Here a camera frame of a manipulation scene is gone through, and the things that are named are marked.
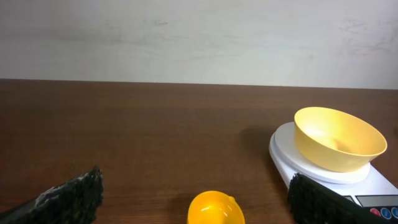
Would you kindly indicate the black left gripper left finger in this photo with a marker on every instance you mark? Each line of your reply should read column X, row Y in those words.
column 75, row 201

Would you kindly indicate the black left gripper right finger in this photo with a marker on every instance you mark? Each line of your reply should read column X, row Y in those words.
column 311, row 202

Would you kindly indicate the orange plastic measuring scoop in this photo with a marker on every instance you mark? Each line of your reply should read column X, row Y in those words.
column 214, row 207

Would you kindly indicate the white digital kitchen scale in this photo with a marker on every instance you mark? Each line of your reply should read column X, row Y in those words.
column 365, row 187

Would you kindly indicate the yellow plastic bowl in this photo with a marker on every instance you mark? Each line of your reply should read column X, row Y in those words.
column 335, row 140

